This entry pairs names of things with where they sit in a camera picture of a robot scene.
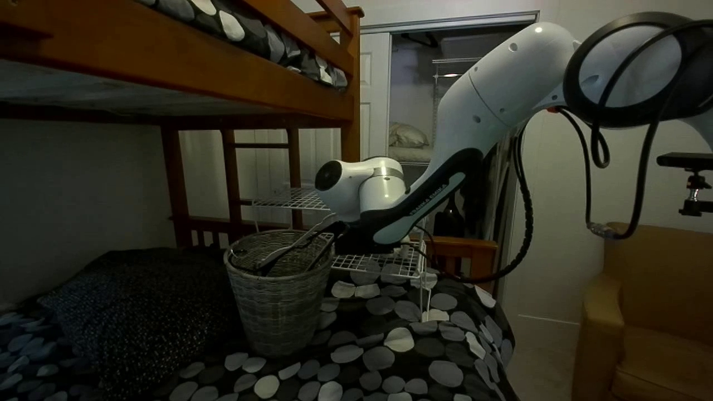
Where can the black hanging brush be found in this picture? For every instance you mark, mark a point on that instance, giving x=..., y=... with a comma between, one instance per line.
x=448, y=222

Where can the white folded bedding in closet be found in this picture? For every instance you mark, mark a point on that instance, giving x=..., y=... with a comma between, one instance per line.
x=408, y=144

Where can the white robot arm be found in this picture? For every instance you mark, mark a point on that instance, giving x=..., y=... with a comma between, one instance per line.
x=635, y=69

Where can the white wire rack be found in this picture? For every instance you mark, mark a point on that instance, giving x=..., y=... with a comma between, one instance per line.
x=402, y=263

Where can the pebble pattern bedspread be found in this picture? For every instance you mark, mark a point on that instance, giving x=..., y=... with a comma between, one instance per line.
x=375, y=343

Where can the wooden bunk bed frame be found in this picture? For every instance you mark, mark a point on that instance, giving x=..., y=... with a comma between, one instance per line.
x=82, y=178

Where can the upper bunk pebble mattress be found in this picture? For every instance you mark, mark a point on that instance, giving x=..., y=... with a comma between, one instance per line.
x=248, y=31

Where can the black camera on stand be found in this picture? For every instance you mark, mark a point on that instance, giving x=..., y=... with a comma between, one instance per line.
x=693, y=163

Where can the dark speckled pillow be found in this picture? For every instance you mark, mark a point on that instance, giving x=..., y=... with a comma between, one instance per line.
x=139, y=314

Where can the grey woven basket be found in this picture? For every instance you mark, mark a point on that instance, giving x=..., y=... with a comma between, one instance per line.
x=279, y=312

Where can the tan armchair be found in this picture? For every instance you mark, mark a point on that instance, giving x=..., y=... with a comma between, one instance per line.
x=646, y=320

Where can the dark cloth in basket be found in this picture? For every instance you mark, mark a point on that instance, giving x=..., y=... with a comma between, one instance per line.
x=279, y=252

